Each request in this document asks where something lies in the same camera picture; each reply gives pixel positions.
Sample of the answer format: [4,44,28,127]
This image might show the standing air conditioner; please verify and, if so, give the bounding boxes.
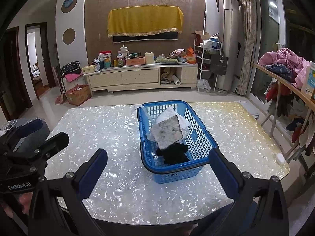
[214,0,243,92]

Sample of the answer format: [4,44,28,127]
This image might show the pink blanket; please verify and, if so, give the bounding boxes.
[258,48,311,89]

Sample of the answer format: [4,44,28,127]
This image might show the brown cardboard box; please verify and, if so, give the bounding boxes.
[65,84,92,106]

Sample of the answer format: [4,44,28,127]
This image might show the broom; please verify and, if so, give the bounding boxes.
[52,66,66,105]

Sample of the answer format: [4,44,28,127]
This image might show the dark clothes pile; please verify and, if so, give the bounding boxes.
[61,61,82,75]

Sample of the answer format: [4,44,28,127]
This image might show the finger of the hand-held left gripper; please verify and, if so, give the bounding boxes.
[7,119,44,141]
[32,132,70,159]

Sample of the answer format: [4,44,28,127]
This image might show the round brown wall disc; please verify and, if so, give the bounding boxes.
[62,28,76,45]

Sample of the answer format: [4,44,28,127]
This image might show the grey patterned cloth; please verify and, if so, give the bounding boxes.
[150,115,187,150]

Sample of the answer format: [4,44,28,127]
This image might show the patterned snack bag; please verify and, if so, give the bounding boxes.
[169,49,185,59]

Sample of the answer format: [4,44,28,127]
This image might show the round blue wall clock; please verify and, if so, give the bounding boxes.
[61,0,77,13]

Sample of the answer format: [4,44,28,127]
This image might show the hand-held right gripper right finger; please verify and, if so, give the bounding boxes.
[209,149,289,236]

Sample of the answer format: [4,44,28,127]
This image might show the dark blue garment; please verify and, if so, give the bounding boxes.
[264,63,294,81]

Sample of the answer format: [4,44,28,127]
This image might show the green pad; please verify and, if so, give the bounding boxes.
[155,57,178,64]

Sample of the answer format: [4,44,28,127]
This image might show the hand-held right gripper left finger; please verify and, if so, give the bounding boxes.
[28,148,109,236]

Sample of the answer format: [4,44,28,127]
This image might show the patterned curtain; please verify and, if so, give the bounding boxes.
[235,0,258,96]

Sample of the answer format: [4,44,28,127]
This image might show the red and white bag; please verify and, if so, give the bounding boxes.
[98,51,112,69]

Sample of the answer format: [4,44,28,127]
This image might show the open cardboard box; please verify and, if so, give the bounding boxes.
[192,30,210,40]

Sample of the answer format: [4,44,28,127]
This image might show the white towel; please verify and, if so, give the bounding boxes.
[155,107,189,128]

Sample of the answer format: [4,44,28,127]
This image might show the person's left hand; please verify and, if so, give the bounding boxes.
[14,192,33,217]

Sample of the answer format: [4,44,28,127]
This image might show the pink folded cloth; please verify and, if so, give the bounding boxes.
[63,72,83,81]

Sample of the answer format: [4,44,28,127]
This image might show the blue plastic basket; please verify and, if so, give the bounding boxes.
[136,100,219,184]

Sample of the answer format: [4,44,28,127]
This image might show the black shopping bag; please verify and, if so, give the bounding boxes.
[210,53,228,75]

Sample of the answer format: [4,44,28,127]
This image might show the pink box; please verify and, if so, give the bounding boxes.
[126,56,145,66]

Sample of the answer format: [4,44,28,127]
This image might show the white metal rack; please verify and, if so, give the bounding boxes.
[193,38,223,92]

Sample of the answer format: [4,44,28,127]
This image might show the white and blue box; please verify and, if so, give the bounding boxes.
[301,61,315,97]

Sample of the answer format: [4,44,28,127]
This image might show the grey covered chair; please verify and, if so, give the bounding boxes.
[0,118,51,153]

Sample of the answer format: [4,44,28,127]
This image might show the white plastic bag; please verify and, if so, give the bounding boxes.
[197,79,211,92]

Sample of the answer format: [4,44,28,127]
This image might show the orange bag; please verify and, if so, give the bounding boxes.
[186,47,197,64]

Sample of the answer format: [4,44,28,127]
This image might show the black garment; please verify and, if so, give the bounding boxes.
[156,143,190,166]

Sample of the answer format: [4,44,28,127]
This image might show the wooden drying rack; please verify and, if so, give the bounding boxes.
[251,61,315,163]

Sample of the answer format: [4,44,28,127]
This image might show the cream television cabinet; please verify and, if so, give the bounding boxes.
[84,63,199,94]

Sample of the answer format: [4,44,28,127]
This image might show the red hanging clothes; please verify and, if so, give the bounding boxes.
[264,82,293,102]

